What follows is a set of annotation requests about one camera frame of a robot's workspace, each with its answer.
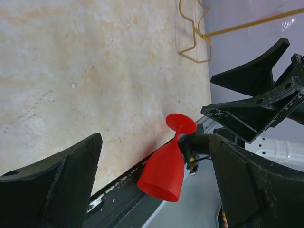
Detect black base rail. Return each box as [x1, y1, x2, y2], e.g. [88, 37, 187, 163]
[83, 123, 207, 228]

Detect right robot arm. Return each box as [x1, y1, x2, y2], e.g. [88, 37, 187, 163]
[201, 38, 304, 171]

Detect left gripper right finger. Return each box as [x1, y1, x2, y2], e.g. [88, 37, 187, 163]
[209, 134, 304, 228]

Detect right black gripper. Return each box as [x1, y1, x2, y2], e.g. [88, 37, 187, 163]
[201, 38, 304, 143]

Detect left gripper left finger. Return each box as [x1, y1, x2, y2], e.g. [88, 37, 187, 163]
[0, 133, 103, 228]

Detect gold wire glass rack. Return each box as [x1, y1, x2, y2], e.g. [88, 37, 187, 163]
[175, 0, 304, 64]

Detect red plastic wine glass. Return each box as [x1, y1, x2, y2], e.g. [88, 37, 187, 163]
[137, 113, 197, 202]

